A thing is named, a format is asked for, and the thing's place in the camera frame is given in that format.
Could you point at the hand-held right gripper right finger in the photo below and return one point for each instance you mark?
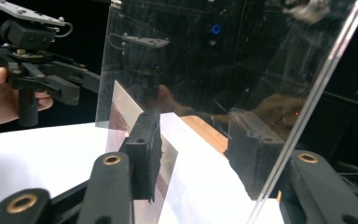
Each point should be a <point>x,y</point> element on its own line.
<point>254,155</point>

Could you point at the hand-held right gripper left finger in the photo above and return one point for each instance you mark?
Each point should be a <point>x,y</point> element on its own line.
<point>144,155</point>

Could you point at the clear acrylic panel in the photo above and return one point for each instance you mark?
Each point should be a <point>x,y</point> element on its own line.
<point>199,62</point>

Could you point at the wooden table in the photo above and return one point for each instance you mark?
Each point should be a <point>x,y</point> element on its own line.
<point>205,130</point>

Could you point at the white paper sheet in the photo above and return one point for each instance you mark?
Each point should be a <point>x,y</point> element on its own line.
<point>28,161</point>

